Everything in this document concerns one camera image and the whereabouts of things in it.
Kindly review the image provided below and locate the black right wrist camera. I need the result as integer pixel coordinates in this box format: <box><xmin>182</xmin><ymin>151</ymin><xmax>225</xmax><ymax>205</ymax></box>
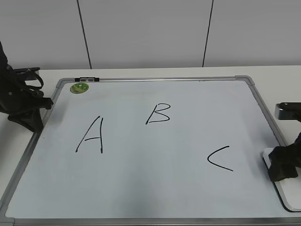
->
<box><xmin>275</xmin><ymin>102</ymin><xmax>301</xmax><ymax>122</ymax></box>

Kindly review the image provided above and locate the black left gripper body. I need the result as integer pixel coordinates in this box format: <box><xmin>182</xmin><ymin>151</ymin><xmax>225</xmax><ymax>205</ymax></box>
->
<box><xmin>0</xmin><ymin>47</ymin><xmax>44</xmax><ymax>118</ymax></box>

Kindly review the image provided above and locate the white board with grey frame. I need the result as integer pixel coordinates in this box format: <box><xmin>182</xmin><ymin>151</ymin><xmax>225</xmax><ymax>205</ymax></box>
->
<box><xmin>0</xmin><ymin>76</ymin><xmax>301</xmax><ymax>226</ymax></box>

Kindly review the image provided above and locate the round green magnet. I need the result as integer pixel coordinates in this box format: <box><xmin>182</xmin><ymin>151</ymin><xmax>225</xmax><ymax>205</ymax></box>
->
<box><xmin>70</xmin><ymin>82</ymin><xmax>89</xmax><ymax>94</ymax></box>

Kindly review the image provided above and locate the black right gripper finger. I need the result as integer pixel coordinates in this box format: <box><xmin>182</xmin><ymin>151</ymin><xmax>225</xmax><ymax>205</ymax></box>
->
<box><xmin>268</xmin><ymin>133</ymin><xmax>301</xmax><ymax>182</ymax></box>

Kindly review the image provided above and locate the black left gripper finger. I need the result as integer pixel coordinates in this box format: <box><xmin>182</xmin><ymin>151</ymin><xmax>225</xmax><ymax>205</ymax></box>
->
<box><xmin>35</xmin><ymin>97</ymin><xmax>54</xmax><ymax>110</ymax></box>
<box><xmin>8</xmin><ymin>108</ymin><xmax>44</xmax><ymax>132</ymax></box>

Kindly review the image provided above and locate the white board eraser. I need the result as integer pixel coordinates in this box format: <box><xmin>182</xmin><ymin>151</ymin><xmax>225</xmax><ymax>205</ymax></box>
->
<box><xmin>262</xmin><ymin>147</ymin><xmax>301</xmax><ymax>212</ymax></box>

